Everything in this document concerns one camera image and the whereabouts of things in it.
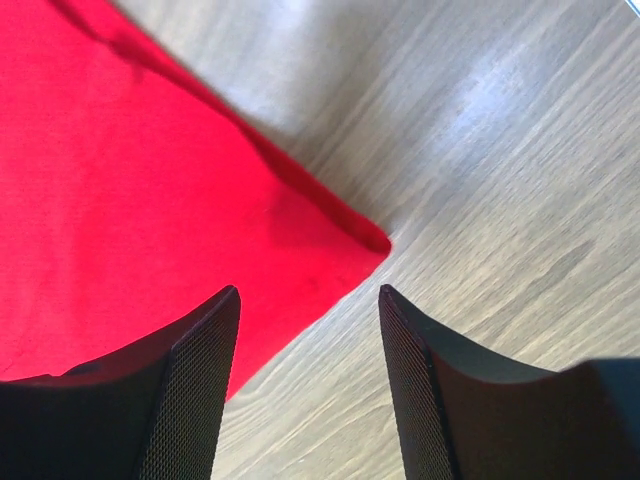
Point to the bright red t-shirt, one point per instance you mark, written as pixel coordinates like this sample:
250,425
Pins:
130,194

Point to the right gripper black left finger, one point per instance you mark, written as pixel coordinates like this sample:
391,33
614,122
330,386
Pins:
150,410

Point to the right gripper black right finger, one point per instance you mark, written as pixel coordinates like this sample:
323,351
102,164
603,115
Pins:
464,411

